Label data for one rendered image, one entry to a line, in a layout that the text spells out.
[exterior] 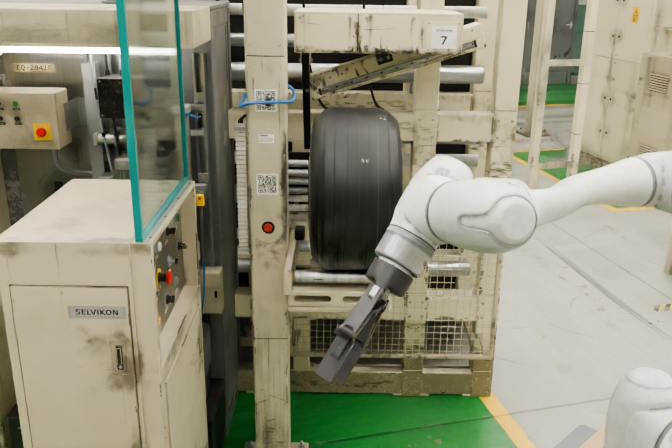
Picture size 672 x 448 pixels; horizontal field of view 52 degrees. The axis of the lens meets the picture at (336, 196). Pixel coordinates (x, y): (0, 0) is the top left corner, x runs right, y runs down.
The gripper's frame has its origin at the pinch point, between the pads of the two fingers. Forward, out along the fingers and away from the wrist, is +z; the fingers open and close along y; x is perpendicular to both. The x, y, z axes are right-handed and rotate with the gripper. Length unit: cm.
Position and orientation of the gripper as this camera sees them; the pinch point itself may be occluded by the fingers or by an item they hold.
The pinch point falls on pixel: (333, 373)
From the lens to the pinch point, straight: 118.2
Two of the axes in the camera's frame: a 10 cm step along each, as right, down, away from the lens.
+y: 1.5, 2.8, 9.5
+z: -5.2, 8.4, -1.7
